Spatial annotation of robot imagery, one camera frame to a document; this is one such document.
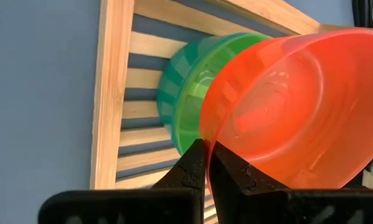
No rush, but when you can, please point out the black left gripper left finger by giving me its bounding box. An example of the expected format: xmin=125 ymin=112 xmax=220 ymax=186
xmin=38 ymin=138 xmax=207 ymax=224

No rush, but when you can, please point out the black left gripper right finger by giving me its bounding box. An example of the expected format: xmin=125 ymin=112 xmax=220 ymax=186
xmin=207 ymin=141 xmax=373 ymax=224

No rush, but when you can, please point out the orange plastic bowl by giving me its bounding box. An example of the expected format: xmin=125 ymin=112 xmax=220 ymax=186
xmin=199 ymin=27 xmax=373 ymax=191

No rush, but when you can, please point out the light green plastic bowl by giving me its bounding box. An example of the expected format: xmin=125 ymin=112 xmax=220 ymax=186
xmin=172 ymin=32 xmax=270 ymax=156

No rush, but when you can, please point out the wooden slatted shelf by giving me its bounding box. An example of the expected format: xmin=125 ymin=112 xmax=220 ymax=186
xmin=89 ymin=0 xmax=355 ymax=224

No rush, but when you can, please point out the black metal rig frame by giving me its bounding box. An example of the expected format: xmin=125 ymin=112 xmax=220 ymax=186
xmin=352 ymin=0 xmax=373 ymax=29

